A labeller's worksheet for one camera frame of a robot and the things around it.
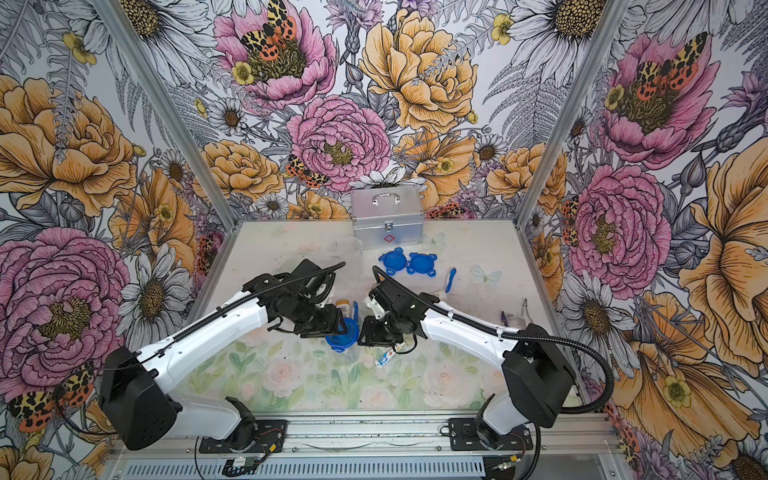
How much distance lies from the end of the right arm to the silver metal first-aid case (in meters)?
0.40

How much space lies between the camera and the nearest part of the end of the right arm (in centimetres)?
60

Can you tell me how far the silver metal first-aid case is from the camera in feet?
3.52
